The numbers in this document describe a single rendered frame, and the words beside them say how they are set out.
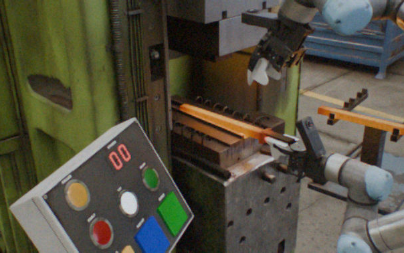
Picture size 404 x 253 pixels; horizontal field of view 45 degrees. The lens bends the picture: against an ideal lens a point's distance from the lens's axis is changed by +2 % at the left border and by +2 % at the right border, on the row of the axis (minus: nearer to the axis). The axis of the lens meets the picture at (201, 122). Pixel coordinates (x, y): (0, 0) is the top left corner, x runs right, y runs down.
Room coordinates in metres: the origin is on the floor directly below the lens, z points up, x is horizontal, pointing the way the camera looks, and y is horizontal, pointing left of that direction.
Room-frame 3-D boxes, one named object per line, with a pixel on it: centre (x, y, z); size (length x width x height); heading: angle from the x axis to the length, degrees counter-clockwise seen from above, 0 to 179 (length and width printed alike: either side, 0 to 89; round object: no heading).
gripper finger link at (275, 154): (1.20, -0.21, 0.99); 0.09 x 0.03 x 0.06; 46
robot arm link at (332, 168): (1.08, -0.35, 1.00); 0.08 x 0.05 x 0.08; 133
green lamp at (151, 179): (0.90, 0.11, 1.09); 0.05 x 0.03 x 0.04; 133
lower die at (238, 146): (1.44, 0.02, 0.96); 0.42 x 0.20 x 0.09; 43
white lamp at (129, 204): (0.81, 0.15, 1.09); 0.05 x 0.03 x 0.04; 133
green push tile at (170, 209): (0.89, 0.07, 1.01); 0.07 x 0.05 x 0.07; 158
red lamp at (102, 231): (0.72, 0.19, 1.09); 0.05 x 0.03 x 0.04; 133
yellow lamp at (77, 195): (0.73, 0.23, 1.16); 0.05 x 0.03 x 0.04; 133
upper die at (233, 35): (1.44, 0.02, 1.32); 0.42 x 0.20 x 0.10; 43
